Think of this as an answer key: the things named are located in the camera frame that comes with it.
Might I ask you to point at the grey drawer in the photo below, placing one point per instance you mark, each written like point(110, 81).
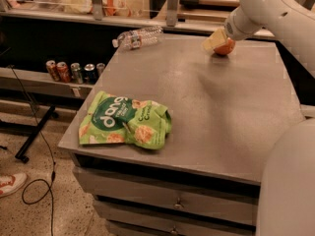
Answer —
point(148, 222)
point(153, 192)

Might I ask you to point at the clear plastic water bottle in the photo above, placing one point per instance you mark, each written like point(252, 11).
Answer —
point(138, 38)

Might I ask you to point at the grey metal drawer cabinet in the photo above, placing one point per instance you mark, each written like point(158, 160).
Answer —
point(227, 113)

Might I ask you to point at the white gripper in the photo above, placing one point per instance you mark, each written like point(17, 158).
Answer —
point(235, 28)

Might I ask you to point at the green rice chip bag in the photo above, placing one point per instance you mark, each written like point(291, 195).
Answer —
point(115, 119)

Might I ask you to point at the middle grey drawer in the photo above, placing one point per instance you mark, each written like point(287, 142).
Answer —
point(148, 222)

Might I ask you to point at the black metal stand leg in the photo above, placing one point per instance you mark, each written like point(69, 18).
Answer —
point(21, 154)

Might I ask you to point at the dark blue soda can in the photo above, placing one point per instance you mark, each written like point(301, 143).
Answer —
point(90, 73)

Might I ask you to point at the orange white snack bag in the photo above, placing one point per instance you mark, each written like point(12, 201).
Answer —
point(116, 8)

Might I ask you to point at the orange soda can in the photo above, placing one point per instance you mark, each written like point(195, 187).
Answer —
point(52, 70)

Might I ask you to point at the red soda can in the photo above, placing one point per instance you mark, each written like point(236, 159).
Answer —
point(63, 72)

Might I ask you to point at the grey soda can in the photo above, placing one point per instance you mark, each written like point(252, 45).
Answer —
point(100, 68)

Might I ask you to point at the top grey drawer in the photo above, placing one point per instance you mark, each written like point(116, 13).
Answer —
point(153, 192)

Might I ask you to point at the white orange sneaker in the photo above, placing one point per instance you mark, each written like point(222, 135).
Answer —
point(9, 184)

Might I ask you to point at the silver soda can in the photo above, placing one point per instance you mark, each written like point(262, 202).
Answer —
point(77, 73)

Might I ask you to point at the red orange apple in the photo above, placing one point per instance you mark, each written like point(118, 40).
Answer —
point(226, 48)

